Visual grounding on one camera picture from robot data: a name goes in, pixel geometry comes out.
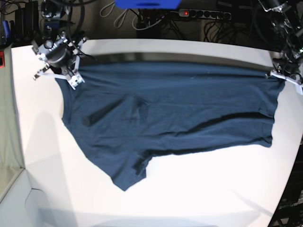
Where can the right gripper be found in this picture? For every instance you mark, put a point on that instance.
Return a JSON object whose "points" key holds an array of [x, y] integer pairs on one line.
{"points": [[61, 57]]}

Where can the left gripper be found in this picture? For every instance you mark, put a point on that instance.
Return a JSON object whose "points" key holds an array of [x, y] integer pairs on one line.
{"points": [[287, 68]]}

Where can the dark blue t-shirt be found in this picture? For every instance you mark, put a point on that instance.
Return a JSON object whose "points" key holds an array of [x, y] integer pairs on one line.
{"points": [[124, 114]]}

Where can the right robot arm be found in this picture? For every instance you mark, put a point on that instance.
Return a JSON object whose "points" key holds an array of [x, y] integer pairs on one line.
{"points": [[57, 24]]}

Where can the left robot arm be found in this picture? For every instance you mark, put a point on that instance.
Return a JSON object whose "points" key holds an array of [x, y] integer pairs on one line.
{"points": [[289, 27]]}

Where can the red box at edge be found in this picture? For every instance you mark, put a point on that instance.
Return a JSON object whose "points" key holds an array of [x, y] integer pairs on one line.
{"points": [[2, 59]]}

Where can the blue plastic box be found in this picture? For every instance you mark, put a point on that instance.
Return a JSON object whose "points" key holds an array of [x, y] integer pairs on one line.
{"points": [[147, 4]]}

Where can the black power strip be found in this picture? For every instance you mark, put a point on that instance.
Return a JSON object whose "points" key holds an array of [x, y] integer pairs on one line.
{"points": [[205, 14]]}

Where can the green cloth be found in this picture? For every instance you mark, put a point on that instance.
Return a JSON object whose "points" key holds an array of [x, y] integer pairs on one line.
{"points": [[11, 158]]}

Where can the light grey storage bin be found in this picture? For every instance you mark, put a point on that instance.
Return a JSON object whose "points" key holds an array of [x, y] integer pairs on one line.
{"points": [[21, 205]]}

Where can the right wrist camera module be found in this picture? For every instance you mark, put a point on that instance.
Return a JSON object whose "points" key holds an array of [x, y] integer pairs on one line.
{"points": [[68, 78]]}

